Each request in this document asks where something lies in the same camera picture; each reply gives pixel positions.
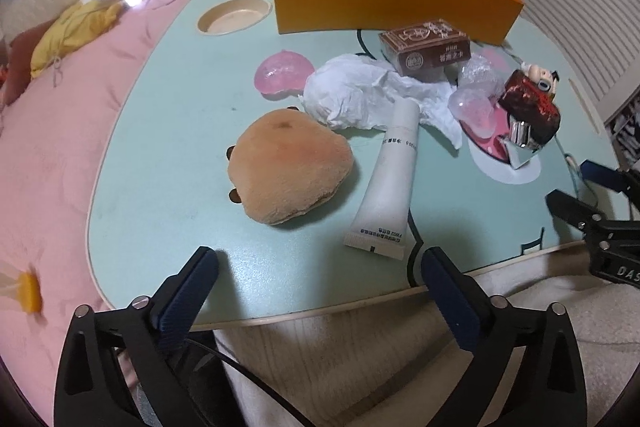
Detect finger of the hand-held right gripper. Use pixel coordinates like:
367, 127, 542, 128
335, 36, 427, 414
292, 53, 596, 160
580, 161, 640, 198
546, 189, 608, 233

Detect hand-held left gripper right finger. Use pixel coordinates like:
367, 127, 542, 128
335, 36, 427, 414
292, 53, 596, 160
421, 247, 587, 427

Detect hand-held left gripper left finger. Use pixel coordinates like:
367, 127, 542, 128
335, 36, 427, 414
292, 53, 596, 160
53, 247, 219, 427

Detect dark red gift-shaped ornament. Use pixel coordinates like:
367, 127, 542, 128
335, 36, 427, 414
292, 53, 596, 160
500, 70, 561, 145

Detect small doll figurine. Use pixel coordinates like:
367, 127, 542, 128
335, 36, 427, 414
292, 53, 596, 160
520, 62, 560, 86

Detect white cream tube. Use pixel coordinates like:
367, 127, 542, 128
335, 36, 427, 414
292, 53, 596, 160
343, 98, 421, 261

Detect brown plush toy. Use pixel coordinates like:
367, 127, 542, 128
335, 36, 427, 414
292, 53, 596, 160
226, 109, 355, 226

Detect small brown printed carton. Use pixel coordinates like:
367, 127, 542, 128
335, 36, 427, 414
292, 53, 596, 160
378, 19, 471, 76

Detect white tissue paper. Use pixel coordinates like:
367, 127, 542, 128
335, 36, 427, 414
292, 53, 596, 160
302, 53, 463, 151

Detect pink translucent jelly blob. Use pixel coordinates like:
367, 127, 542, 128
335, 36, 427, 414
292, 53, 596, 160
254, 48, 316, 98

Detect pink blanket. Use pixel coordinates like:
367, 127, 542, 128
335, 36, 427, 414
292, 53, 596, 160
0, 0, 251, 423

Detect dark red pillow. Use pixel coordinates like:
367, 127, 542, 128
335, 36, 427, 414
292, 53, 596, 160
0, 24, 51, 108

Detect yellow pillow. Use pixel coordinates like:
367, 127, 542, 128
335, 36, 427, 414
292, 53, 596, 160
30, 0, 123, 78

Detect black cable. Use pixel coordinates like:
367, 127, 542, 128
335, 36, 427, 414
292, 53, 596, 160
120, 337, 316, 427

